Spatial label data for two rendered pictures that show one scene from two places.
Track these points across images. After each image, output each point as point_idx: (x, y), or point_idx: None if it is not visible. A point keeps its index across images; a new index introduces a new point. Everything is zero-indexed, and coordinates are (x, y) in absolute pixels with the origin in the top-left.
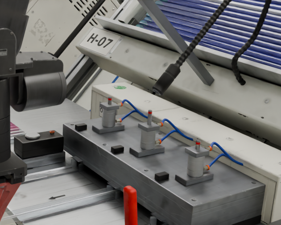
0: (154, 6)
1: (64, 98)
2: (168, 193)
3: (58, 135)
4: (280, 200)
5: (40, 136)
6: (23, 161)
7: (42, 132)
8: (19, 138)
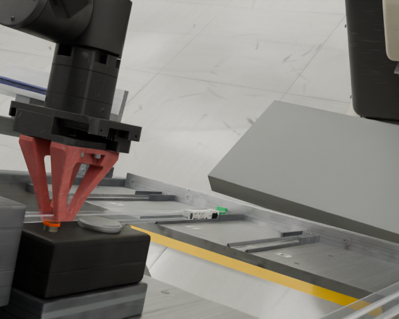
0: None
1: None
2: None
3: (26, 225)
4: None
5: (76, 226)
6: (20, 102)
7: (83, 235)
8: (128, 227)
